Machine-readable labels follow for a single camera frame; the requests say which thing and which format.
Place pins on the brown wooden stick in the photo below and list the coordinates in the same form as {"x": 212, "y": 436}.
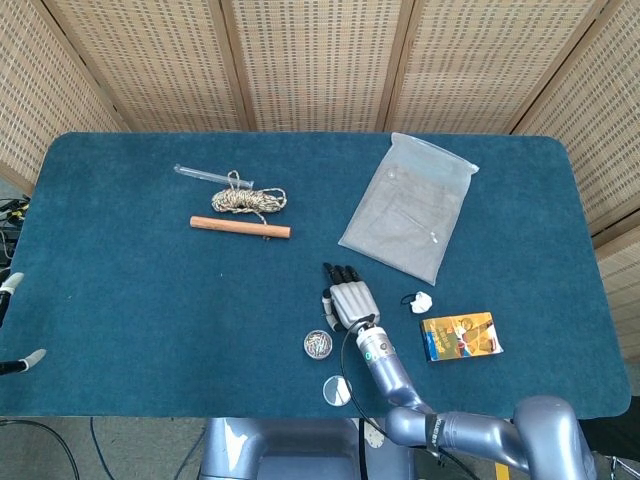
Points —
{"x": 225, "y": 224}

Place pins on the clear glass test tube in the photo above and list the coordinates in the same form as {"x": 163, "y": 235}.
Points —
{"x": 200, "y": 174}

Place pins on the silver robot torso base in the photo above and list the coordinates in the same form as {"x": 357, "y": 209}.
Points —
{"x": 300, "y": 450}

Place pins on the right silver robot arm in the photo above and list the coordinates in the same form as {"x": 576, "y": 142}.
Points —
{"x": 390, "y": 375}

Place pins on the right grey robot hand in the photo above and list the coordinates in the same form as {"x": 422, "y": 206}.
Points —
{"x": 352, "y": 302}

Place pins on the round dish of metal parts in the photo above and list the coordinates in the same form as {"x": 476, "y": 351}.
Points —
{"x": 318, "y": 344}

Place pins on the woven wooden folding screen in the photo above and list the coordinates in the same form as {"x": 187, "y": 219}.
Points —
{"x": 320, "y": 60}

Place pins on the blue carpet table mat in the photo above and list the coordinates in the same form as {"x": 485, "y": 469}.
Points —
{"x": 150, "y": 300}

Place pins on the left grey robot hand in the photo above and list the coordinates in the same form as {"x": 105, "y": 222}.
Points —
{"x": 10, "y": 287}

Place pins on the white crumpled wad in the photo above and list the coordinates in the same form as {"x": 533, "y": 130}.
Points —
{"x": 421, "y": 302}

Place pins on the clear bag with grey cloth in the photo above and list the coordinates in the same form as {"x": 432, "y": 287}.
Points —
{"x": 400, "y": 220}

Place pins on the yellow printed cardboard box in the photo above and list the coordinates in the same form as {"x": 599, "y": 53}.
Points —
{"x": 460, "y": 337}

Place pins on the clear round plastic lid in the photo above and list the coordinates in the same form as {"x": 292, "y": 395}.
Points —
{"x": 336, "y": 390}

